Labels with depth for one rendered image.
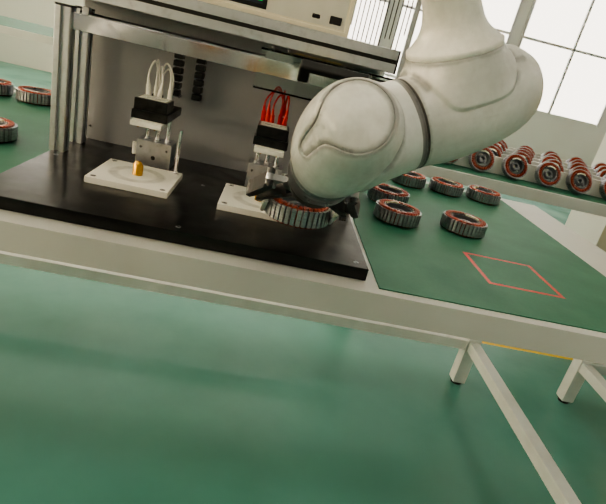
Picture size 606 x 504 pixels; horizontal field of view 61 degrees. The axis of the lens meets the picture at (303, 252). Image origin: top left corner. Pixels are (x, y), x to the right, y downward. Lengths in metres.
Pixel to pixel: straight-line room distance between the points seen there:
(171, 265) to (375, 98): 0.45
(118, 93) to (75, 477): 0.93
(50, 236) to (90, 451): 0.80
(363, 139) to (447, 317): 0.47
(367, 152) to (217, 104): 0.81
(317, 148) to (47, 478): 1.17
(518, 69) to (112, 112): 0.95
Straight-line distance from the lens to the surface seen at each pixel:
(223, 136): 1.26
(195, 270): 0.81
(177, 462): 1.51
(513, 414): 1.78
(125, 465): 1.50
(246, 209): 0.96
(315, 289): 0.81
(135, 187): 0.98
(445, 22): 0.58
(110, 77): 1.30
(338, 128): 0.48
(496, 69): 0.58
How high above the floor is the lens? 1.08
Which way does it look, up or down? 21 degrees down
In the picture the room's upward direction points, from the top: 14 degrees clockwise
